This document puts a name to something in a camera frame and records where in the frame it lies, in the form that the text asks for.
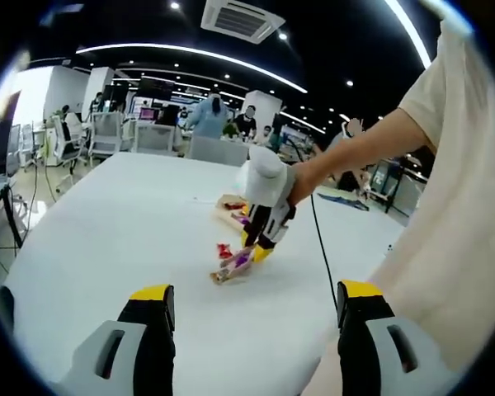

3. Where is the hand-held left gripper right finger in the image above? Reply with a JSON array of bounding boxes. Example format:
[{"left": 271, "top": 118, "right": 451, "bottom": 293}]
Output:
[{"left": 337, "top": 279, "right": 455, "bottom": 396}]

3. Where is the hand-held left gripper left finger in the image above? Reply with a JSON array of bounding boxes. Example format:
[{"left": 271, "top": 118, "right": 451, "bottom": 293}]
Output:
[{"left": 61, "top": 283, "right": 177, "bottom": 396}]

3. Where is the cream hexagonal container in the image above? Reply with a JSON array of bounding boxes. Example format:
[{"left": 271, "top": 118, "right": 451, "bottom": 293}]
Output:
[{"left": 210, "top": 192, "right": 255, "bottom": 234}]

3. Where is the purple food packet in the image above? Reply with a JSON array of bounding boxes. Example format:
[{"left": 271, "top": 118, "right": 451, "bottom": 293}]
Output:
[{"left": 229, "top": 252, "right": 255, "bottom": 268}]

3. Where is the grey office chair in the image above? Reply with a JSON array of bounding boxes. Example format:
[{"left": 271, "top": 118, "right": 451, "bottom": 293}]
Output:
[{"left": 188, "top": 135, "right": 251, "bottom": 167}]

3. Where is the blue cloth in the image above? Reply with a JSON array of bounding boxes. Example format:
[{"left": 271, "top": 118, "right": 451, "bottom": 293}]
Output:
[{"left": 316, "top": 191, "right": 371, "bottom": 212}]

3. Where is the white office chair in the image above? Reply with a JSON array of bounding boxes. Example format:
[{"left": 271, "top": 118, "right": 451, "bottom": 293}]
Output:
[
  {"left": 91, "top": 111, "right": 125, "bottom": 161},
  {"left": 134, "top": 123, "right": 176, "bottom": 157}
]

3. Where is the curved ceiling light strip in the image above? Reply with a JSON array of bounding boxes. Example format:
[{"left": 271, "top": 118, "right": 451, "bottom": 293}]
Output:
[
  {"left": 76, "top": 43, "right": 309, "bottom": 94},
  {"left": 385, "top": 0, "right": 433, "bottom": 70}
]

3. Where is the black hanging monitor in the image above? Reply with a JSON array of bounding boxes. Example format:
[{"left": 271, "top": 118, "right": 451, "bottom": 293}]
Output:
[{"left": 139, "top": 77, "right": 175, "bottom": 99}]

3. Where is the ceiling air conditioner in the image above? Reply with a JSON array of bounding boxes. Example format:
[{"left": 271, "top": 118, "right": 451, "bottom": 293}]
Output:
[{"left": 200, "top": 0, "right": 287, "bottom": 45}]

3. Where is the person in beige clothing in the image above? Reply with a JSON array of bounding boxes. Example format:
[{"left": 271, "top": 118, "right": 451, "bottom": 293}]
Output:
[{"left": 373, "top": 16, "right": 495, "bottom": 375}]

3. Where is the white chair black seat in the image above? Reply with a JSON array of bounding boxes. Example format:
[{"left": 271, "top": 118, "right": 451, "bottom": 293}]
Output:
[{"left": 51, "top": 115, "right": 88, "bottom": 167}]

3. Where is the large monitor on stand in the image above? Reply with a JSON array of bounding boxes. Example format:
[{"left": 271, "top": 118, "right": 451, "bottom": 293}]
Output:
[{"left": 0, "top": 88, "right": 22, "bottom": 177}]

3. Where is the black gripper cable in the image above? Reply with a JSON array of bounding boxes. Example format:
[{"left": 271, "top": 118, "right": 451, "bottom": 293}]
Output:
[{"left": 310, "top": 194, "right": 340, "bottom": 309}]

